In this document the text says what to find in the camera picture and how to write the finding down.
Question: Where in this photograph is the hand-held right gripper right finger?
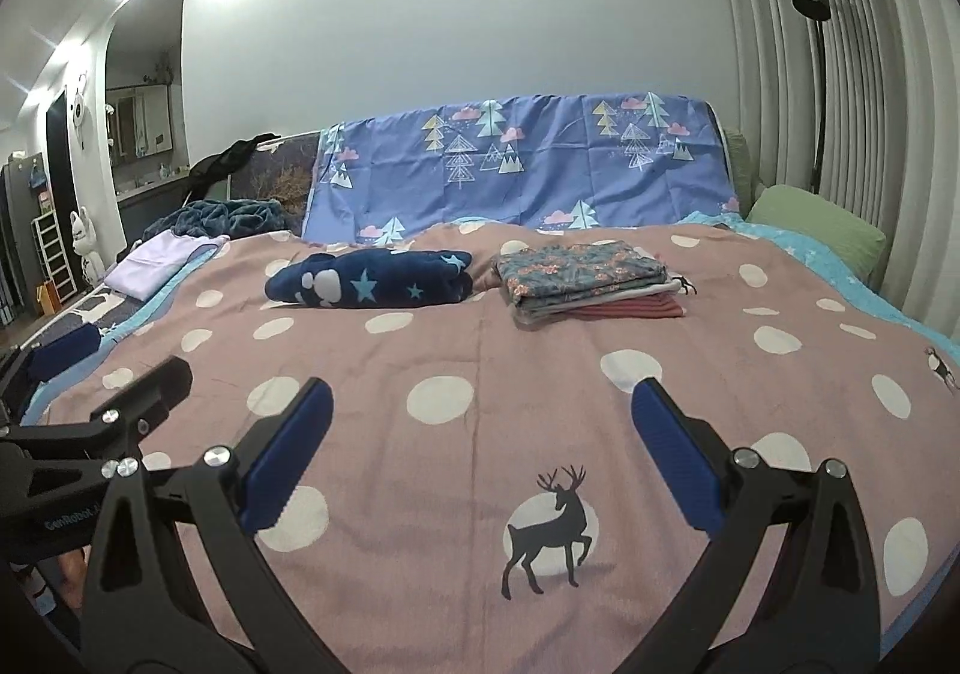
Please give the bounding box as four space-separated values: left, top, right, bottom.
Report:
630 376 882 674

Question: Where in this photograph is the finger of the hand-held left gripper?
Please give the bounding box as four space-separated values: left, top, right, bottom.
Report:
0 325 102 420
88 355 194 446

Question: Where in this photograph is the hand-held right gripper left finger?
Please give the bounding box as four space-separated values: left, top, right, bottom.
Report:
79 376 336 674

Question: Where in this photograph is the navy star print fleece pajama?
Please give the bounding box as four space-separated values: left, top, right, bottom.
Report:
264 250 475 309

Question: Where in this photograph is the person's left hand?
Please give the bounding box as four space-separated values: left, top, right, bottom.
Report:
11 545 91 619

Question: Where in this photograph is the dark printed bed sheet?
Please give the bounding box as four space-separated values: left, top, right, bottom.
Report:
22 287 158 375

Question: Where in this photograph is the white ladder rack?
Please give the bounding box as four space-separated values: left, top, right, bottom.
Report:
30 209 76 306

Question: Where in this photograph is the white cat figurine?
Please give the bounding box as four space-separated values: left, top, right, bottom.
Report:
70 209 106 285

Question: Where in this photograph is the lavender folded cloth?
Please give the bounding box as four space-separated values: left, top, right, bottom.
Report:
103 229 230 302

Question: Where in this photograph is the black cabinet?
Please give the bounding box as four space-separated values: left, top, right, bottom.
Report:
0 152 50 326

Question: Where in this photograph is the red striped folded garment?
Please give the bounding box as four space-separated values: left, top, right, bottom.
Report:
559 295 687 322

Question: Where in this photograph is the pink polka dot blanket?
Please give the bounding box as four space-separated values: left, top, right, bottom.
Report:
45 224 960 674

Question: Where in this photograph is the dark blue fleece blanket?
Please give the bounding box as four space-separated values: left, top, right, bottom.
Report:
142 197 290 244

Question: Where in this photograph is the floral folded garment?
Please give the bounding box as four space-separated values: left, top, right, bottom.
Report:
493 240 670 307

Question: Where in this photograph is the black garment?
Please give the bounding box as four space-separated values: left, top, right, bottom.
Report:
187 134 282 184

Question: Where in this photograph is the dark tree print headboard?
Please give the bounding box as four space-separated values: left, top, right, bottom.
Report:
225 132 322 210

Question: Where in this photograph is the green pillow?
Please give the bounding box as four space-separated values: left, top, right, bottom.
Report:
746 185 887 289

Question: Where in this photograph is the purple tree print sheet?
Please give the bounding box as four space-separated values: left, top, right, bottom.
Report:
302 92 743 247

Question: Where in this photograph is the white pleated curtain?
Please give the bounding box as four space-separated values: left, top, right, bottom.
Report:
705 0 960 337

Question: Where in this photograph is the white wall decoration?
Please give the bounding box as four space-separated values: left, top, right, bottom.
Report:
69 74 92 142

